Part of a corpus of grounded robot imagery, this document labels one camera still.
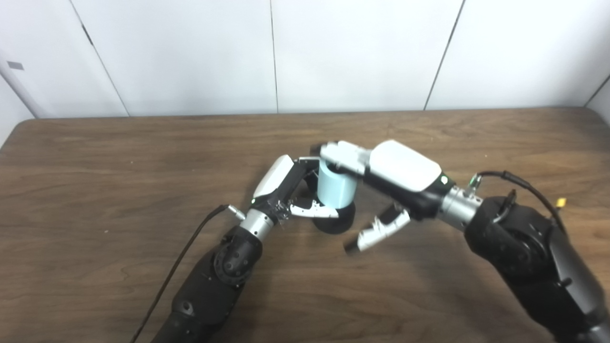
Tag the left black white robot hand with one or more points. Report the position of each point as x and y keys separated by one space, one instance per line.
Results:
x=279 y=178

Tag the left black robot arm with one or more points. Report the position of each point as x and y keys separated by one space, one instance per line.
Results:
x=219 y=281

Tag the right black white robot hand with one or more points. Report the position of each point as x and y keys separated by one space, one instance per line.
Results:
x=405 y=174

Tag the small grey wall label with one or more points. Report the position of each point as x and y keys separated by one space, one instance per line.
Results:
x=15 y=65

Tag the black flared nozzle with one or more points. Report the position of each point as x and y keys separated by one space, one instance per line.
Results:
x=340 y=221

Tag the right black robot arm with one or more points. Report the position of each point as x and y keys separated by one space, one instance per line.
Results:
x=529 y=247

